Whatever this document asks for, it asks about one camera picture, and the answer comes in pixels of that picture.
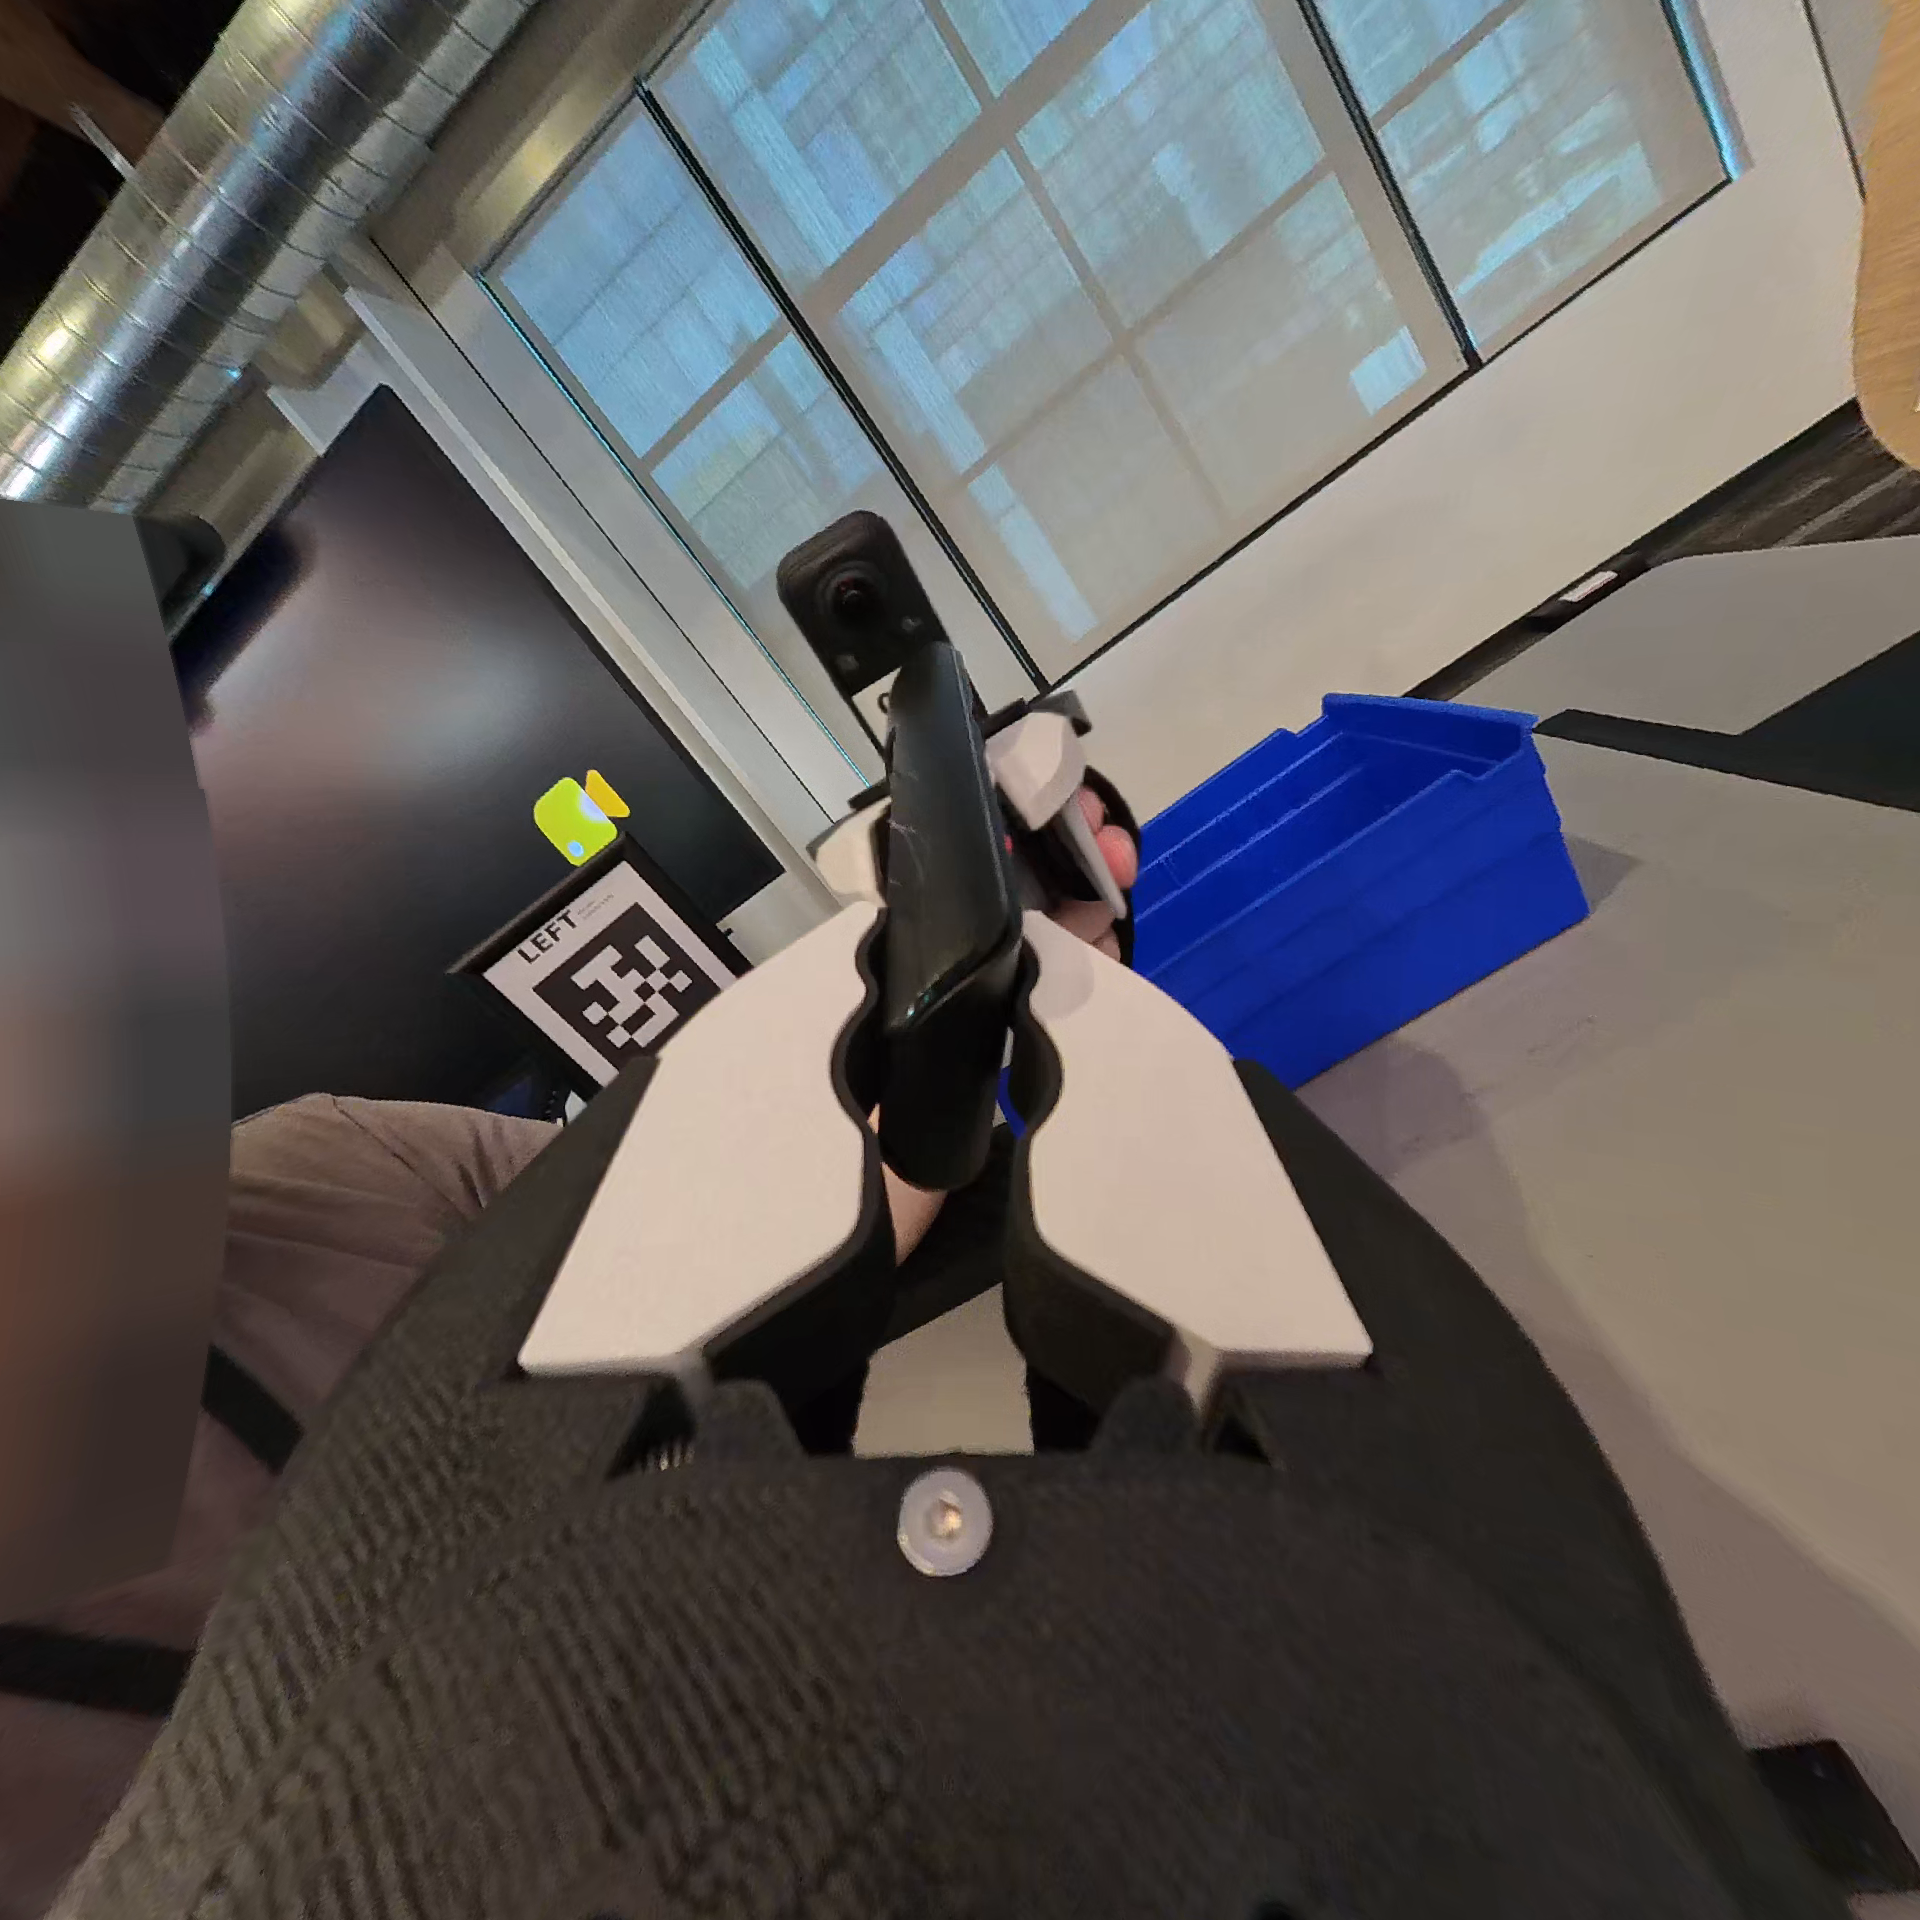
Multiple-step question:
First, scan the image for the white tag sign board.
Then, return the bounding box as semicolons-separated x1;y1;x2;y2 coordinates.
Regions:
451;843;750;1100

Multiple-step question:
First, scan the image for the black mat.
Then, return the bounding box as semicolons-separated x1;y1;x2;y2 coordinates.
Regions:
1541;630;1920;819

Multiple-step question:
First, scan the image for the person's left hand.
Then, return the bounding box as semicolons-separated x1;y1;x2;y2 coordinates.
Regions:
1072;812;1147;936

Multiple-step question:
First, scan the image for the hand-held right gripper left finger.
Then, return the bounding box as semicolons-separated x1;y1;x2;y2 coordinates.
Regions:
517;910;895;1405

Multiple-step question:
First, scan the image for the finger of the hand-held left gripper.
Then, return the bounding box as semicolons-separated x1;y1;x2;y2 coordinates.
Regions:
804;801;894;905
988;708;1089;830

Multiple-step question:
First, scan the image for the instruction sheet on stand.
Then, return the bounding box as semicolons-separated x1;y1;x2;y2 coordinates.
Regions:
1855;285;1920;476

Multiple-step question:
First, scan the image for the blue plastic bin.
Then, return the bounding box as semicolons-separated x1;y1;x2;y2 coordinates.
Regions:
1121;695;1596;1091

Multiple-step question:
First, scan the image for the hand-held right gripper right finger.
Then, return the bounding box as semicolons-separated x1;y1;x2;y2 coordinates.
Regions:
1015;916;1384;1405

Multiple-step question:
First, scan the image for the black remote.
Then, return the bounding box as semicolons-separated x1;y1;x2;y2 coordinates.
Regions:
835;640;1069;1191

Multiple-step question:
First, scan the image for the person's torso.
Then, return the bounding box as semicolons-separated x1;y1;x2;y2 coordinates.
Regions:
205;1093;579;1518

